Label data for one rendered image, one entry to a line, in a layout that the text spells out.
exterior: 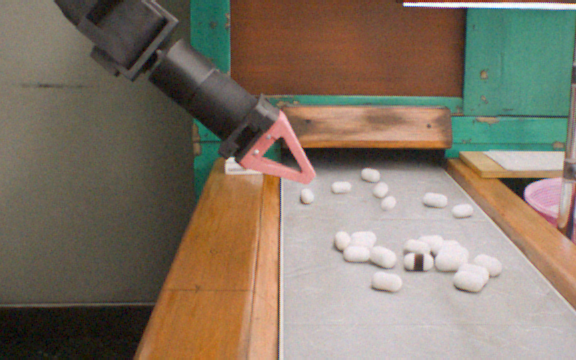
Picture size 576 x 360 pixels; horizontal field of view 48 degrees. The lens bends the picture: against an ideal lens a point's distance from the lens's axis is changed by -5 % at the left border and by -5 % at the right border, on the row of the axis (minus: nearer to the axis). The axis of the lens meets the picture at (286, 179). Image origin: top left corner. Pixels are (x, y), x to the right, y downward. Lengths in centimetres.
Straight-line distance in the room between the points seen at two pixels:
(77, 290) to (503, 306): 168
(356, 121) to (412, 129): 10
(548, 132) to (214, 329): 87
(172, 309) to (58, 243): 155
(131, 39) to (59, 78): 134
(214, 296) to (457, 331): 23
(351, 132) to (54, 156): 114
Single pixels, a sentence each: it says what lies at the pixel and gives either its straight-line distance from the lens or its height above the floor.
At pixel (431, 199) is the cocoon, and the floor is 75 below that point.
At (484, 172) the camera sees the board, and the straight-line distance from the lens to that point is 111.
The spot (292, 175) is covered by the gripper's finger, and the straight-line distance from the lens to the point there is 72.
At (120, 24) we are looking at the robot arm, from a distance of 70.
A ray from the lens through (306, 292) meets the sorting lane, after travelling 71.
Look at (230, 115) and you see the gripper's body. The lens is 69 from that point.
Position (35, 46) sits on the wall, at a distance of 204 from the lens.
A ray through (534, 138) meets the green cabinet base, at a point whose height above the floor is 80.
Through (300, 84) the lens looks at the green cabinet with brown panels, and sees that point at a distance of 121.
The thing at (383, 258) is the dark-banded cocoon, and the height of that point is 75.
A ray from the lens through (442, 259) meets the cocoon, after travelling 77.
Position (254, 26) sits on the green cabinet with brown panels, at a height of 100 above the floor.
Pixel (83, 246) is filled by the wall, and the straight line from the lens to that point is 214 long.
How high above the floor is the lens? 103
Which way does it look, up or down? 15 degrees down
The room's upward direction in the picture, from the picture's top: straight up
